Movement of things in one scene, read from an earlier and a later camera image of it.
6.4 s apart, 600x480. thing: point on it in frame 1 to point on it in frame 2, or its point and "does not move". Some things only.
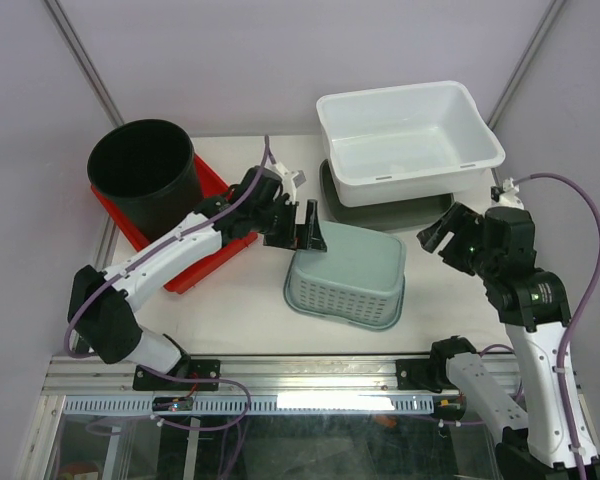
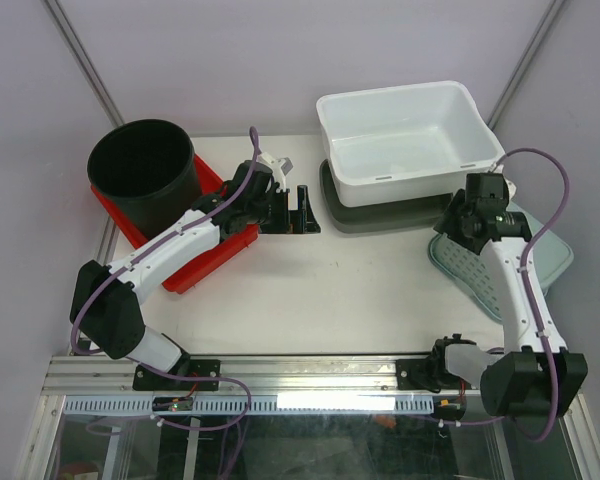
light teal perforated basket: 358,280 to 477,276
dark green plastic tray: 380,217 does not move
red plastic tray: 211,183 does not move
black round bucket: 147,171 does not move
